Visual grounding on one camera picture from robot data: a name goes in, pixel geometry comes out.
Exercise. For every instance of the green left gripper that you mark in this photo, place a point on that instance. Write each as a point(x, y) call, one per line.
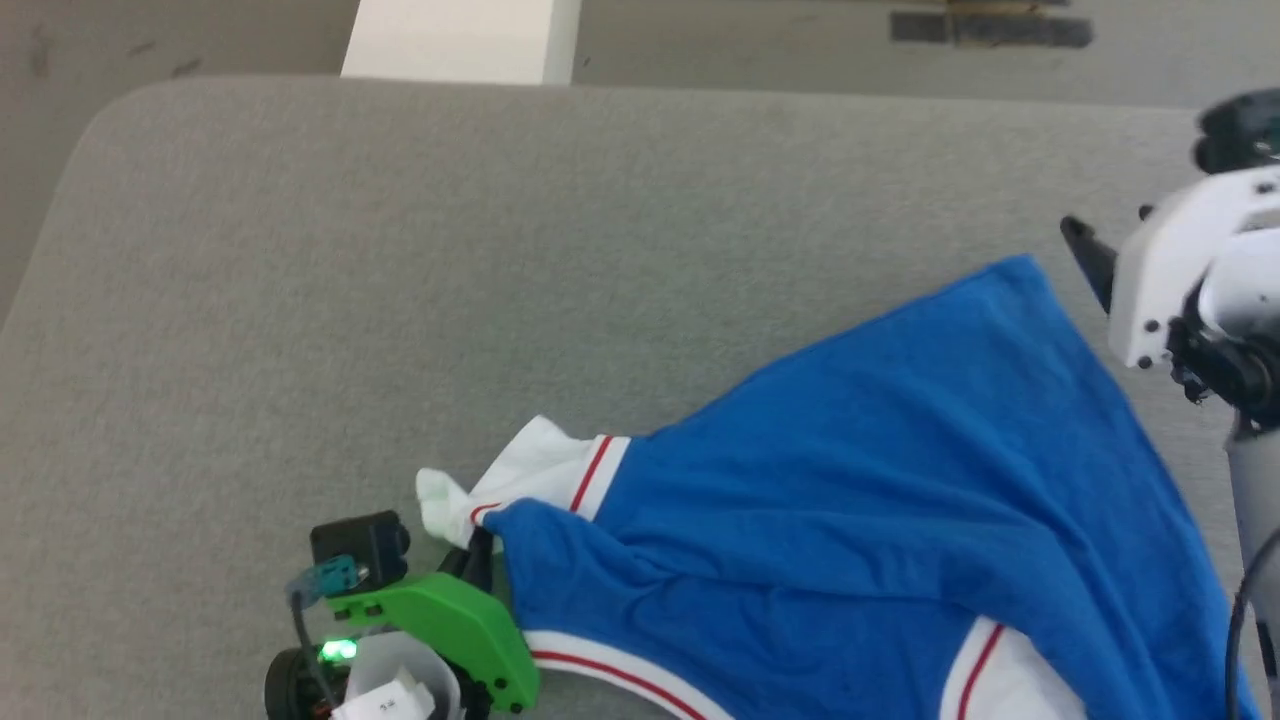
point(455, 625)

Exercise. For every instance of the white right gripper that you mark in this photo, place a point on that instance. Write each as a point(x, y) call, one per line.
point(1160, 270)

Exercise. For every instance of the blue shirt with white-red trim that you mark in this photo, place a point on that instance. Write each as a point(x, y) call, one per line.
point(850, 480)

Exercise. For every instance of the black taped floor plate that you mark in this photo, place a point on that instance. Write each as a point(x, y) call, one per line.
point(1000, 28)

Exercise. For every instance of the white box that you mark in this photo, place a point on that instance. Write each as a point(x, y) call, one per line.
point(460, 40)

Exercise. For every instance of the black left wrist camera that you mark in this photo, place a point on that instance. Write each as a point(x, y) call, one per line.
point(360, 545)

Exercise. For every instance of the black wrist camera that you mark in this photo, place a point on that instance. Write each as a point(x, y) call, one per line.
point(360, 545)
point(1240, 130)

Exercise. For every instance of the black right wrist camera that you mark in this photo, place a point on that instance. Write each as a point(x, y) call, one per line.
point(1240, 130)

